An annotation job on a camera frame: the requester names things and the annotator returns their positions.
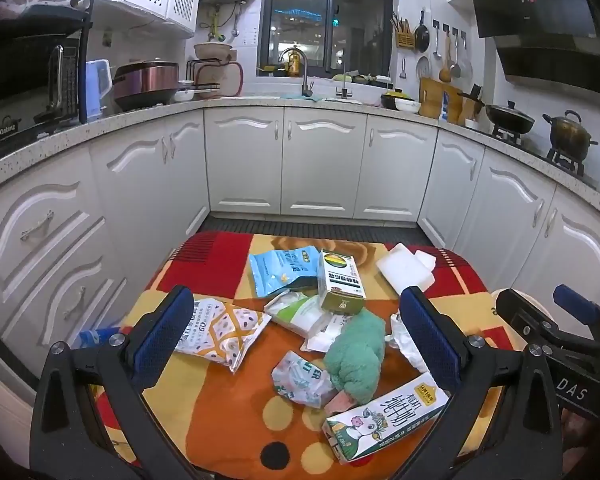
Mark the black lidded wok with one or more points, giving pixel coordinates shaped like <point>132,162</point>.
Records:
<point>510,117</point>

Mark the dark lidded stock pot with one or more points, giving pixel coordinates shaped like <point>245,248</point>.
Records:
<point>570,132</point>

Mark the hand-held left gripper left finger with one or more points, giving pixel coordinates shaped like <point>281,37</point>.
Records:
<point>162,340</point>

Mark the wooden spatula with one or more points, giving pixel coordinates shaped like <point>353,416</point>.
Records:
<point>445,74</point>

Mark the yellow bottle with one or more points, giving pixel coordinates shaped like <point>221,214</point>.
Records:
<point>294,65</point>

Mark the black gas stove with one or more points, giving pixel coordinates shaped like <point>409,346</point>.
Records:
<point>565,157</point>

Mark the blue white plastic bottle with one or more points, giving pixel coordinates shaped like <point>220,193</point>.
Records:
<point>92,337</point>

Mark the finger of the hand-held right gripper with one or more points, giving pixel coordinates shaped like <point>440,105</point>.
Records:
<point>575,305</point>
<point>515,310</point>

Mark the white printed paper envelope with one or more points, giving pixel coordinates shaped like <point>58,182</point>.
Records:
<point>320,335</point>

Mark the black dish rack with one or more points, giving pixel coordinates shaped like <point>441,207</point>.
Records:
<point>202,77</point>

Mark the black hanging frying pan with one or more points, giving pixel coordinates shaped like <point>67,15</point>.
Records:
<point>422,37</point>

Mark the black range hood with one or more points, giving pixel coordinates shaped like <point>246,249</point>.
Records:
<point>545,20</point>

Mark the copper rice cooker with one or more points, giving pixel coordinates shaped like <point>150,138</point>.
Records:
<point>145,85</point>

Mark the blue white carton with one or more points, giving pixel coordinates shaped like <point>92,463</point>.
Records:
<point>445,107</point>

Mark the wooden cutting board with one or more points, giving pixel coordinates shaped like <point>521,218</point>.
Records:
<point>430,95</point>

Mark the round steel strainer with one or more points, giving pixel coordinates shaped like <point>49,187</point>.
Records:
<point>423,67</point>

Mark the red orange patterned blanket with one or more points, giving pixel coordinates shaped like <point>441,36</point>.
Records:
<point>220,410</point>

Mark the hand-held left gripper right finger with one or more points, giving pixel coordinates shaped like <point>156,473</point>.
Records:
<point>427,335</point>

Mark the yellow lidded casserole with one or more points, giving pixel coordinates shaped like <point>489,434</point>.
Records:
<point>392,96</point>

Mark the green white wrapper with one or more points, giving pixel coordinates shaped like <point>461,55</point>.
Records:
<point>295,310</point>

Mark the pink wrapper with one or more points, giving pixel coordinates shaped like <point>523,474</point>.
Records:
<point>341,404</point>

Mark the wooden chopstick holder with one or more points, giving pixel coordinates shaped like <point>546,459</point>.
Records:
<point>404,39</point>

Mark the white plastic wrapper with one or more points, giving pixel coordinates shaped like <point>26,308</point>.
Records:
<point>300,380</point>

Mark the green white cardboard box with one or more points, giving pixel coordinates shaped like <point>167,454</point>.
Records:
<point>337,280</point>

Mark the yellow pipe valve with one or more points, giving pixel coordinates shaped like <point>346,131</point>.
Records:
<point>215,25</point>

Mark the tall curved kitchen faucet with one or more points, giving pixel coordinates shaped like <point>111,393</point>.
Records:
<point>306,85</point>

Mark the white paper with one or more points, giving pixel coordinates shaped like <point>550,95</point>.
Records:
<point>405,345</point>

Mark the large white foam block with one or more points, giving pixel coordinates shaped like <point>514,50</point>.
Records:
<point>400,267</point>

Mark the white orange snack packet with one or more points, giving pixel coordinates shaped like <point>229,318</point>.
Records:
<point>220,332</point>

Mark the black wall hook rail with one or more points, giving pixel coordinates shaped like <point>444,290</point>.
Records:
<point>450,27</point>

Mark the beige basin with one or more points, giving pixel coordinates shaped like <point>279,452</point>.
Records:
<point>212,51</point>

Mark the blue electric kettle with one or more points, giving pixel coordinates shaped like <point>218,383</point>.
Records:
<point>97,90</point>

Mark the white red-rimmed board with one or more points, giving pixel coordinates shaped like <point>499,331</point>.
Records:
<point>232,80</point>

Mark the small white bowl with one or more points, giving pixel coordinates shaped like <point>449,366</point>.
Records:
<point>185,95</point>

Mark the steel ladle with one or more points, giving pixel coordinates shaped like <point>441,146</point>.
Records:
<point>436,52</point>

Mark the small drinking water faucet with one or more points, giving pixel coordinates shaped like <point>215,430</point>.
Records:
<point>345,91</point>

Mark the blue snack packet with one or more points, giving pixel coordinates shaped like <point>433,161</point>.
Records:
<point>275,270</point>

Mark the black microwave oven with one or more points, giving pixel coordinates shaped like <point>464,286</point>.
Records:
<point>25,80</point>

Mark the dark kitchen window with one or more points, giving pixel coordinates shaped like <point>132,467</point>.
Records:
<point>360,30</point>

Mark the white green milk carton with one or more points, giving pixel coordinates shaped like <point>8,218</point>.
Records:
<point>380,420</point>

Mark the green towel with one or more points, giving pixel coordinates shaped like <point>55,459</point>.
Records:
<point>355,355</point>

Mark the small white foam block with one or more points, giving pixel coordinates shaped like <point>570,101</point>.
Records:
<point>426,259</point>

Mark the white base cabinets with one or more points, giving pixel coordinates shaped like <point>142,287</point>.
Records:
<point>320,160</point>

